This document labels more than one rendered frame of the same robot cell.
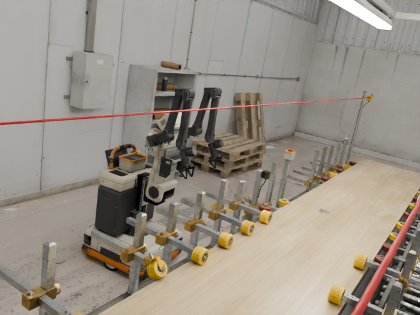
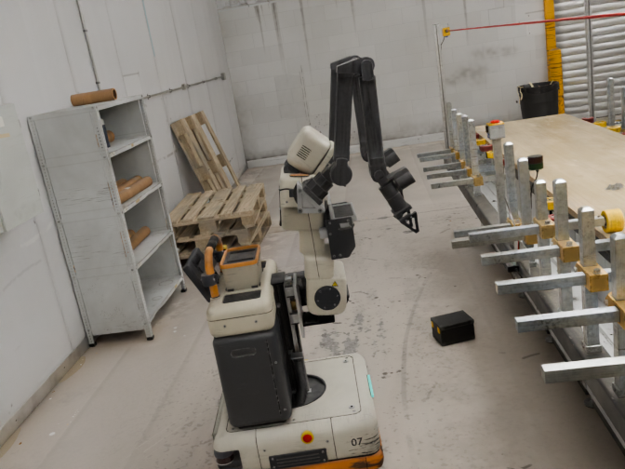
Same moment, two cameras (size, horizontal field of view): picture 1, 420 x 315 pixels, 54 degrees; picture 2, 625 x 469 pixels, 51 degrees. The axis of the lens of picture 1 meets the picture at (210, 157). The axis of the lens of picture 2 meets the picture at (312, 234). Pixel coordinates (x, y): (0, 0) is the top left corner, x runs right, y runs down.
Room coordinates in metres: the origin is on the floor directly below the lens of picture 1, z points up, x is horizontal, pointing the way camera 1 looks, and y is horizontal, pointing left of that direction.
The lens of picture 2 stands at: (0.96, 1.43, 1.68)
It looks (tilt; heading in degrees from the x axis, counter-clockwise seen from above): 16 degrees down; 336
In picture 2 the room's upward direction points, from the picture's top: 9 degrees counter-clockwise
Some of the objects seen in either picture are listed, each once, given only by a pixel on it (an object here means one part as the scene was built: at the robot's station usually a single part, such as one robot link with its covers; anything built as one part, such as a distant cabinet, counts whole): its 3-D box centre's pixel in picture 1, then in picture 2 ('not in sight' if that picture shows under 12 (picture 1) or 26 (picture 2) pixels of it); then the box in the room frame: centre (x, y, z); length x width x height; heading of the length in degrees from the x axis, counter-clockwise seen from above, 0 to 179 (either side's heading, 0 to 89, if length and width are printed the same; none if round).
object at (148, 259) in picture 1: (155, 264); not in sight; (1.69, 0.17, 0.95); 0.10 x 0.04 x 0.10; 59
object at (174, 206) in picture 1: (168, 243); (622, 324); (2.01, 0.14, 0.90); 0.04 x 0.04 x 0.48; 59
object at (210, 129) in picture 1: (212, 115); (361, 110); (3.34, 0.03, 1.40); 0.11 x 0.06 x 0.43; 154
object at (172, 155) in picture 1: (173, 161); (336, 223); (3.23, 0.29, 0.99); 0.28 x 0.16 x 0.22; 154
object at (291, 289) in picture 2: (160, 191); (317, 294); (3.34, 0.37, 0.68); 0.28 x 0.27 x 0.25; 154
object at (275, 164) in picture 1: (269, 190); (511, 196); (3.08, -0.50, 0.93); 0.04 x 0.04 x 0.48; 59
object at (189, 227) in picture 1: (194, 224); (591, 274); (2.21, 0.03, 0.95); 0.14 x 0.06 x 0.05; 149
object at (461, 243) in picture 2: not in sight; (507, 237); (2.88, -0.28, 0.84); 0.43 x 0.03 x 0.04; 59
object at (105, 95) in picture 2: (170, 65); (93, 97); (5.71, 0.72, 1.59); 0.30 x 0.08 x 0.08; 59
